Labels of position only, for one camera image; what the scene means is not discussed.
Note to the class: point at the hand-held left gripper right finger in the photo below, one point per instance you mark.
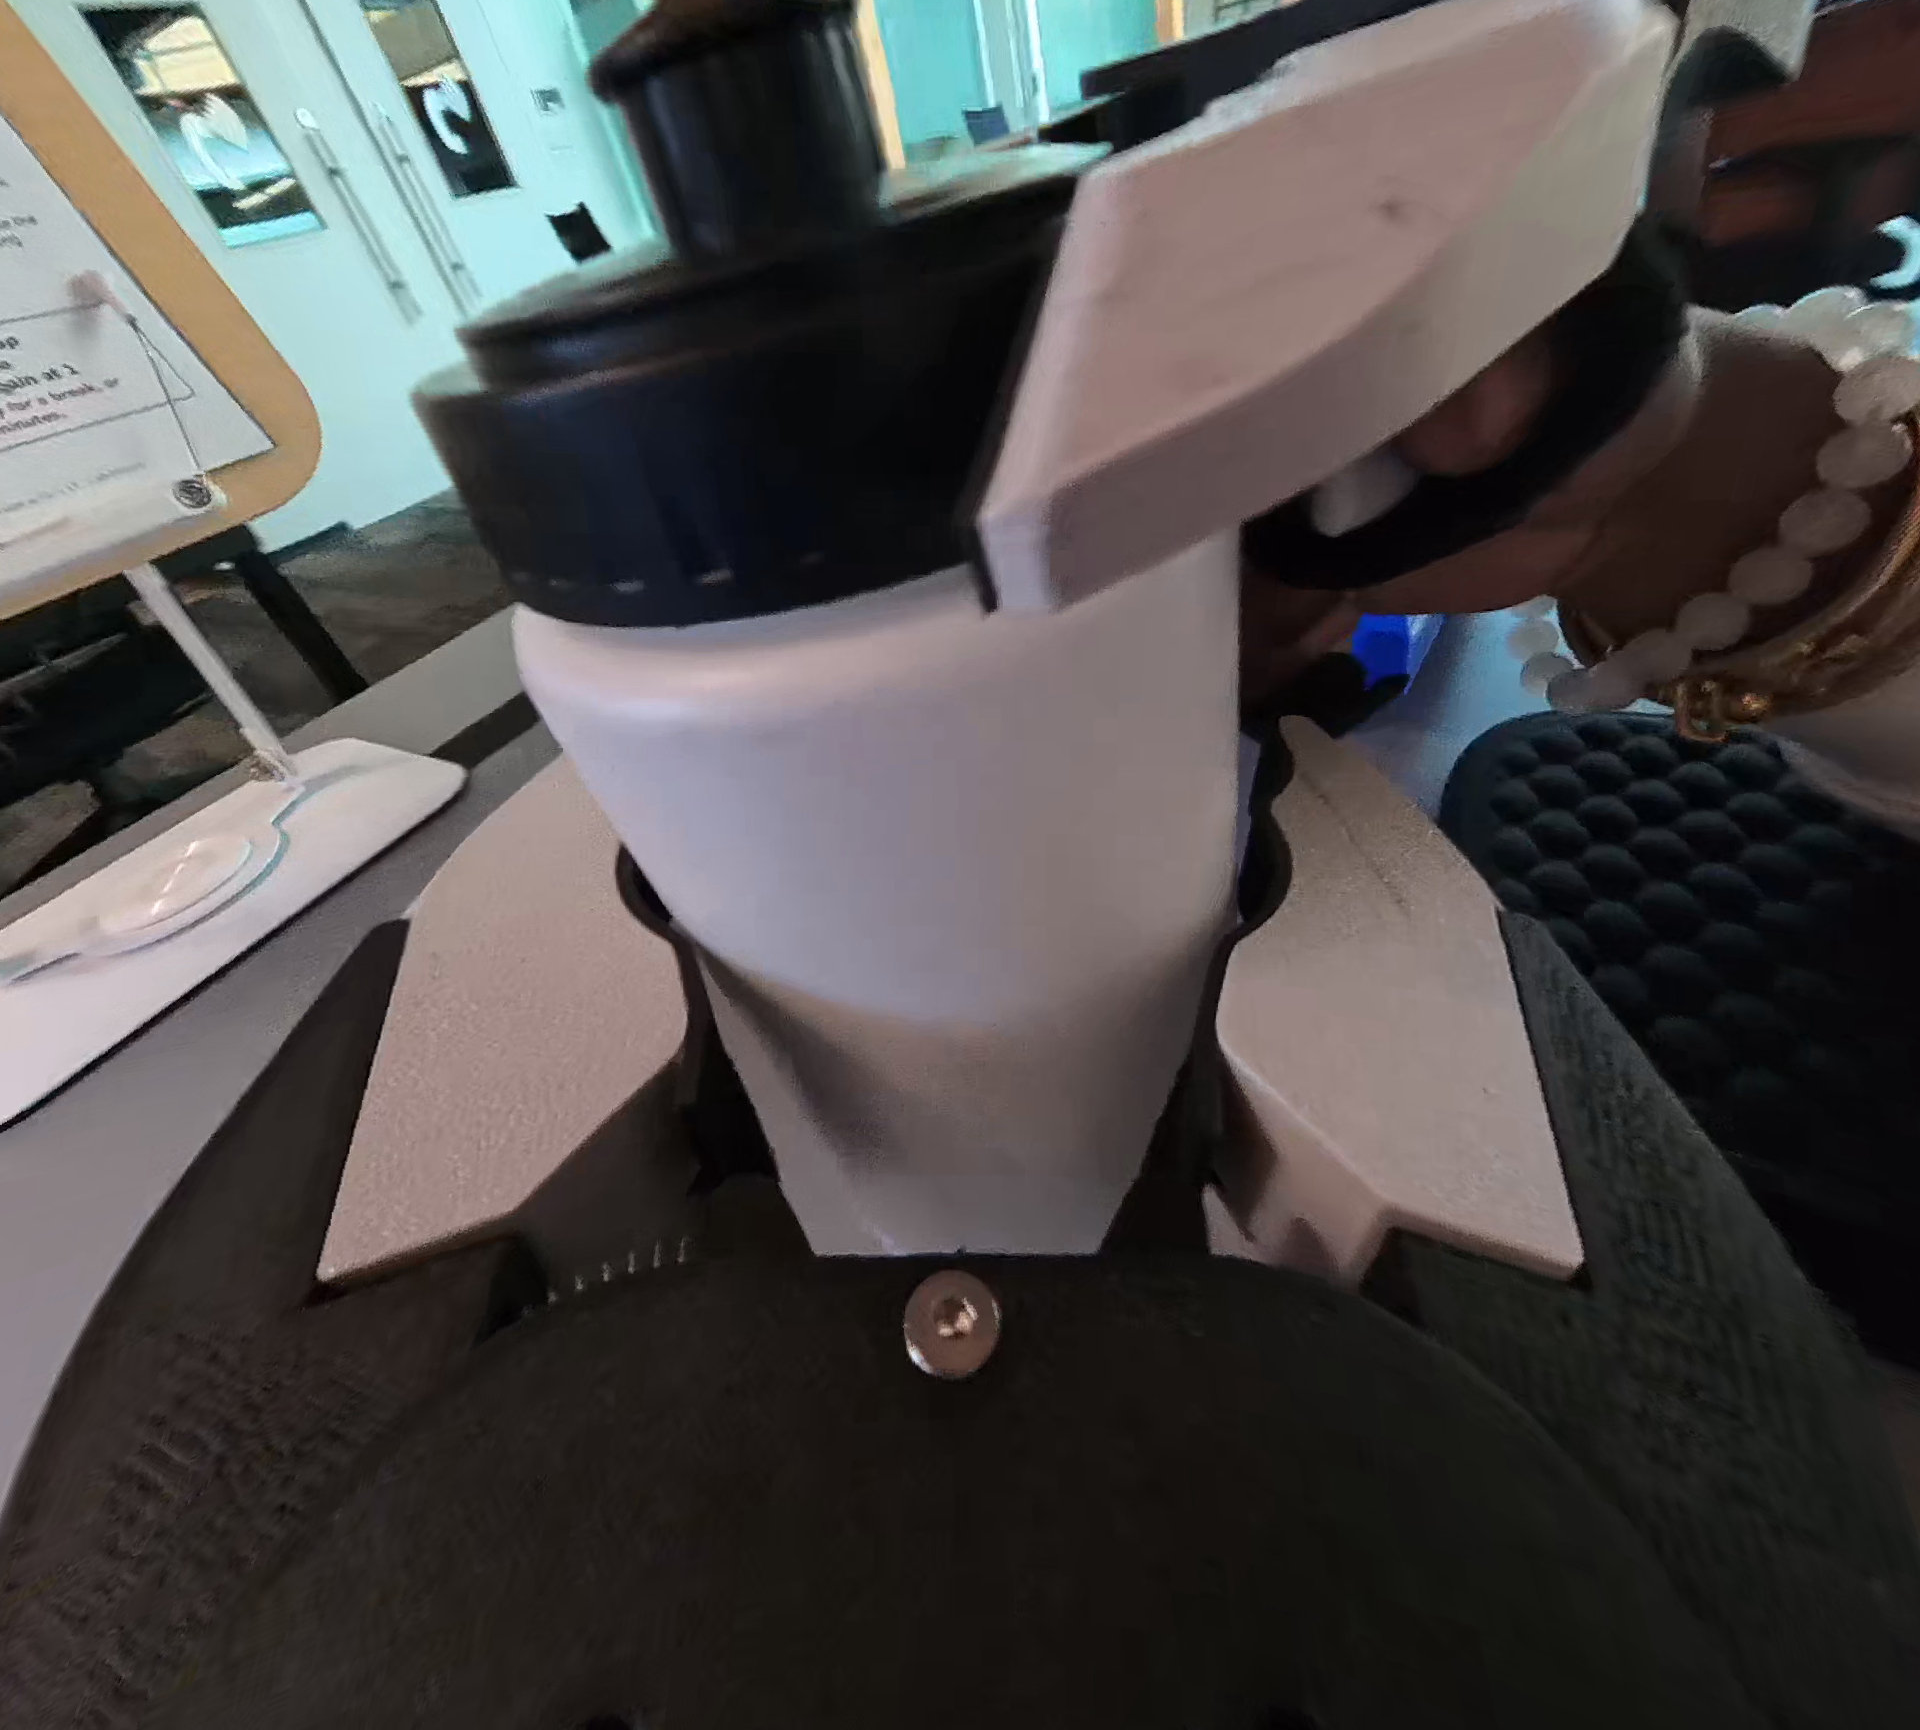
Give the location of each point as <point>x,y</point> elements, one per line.
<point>1396,1055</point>

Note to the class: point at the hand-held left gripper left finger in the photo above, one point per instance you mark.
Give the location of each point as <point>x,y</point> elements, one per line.
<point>509,1055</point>

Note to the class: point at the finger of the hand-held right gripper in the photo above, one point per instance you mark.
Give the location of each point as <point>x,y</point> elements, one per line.
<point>1320,260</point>

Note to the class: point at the blue plastic bin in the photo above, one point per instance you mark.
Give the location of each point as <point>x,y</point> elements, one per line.
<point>1378,646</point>

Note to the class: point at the white plastic bottle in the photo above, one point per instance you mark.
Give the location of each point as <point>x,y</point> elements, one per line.
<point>899,784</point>

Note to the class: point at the black bottle lid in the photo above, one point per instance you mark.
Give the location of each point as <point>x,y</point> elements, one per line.
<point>720,439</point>

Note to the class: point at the person's right forearm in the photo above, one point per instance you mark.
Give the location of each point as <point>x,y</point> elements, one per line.
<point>1875,771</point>

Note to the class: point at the brown leather bag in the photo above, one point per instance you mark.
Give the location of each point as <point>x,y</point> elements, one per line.
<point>1800,170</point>

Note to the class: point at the white board stand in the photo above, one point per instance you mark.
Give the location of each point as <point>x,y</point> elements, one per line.
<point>211,666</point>

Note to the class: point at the instruction sheet on stand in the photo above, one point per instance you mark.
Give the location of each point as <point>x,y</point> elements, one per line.
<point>150,380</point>

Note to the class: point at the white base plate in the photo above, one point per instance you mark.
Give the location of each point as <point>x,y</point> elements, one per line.
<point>329,829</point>

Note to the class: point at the black wall sign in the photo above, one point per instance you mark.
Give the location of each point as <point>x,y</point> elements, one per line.
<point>442,103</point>

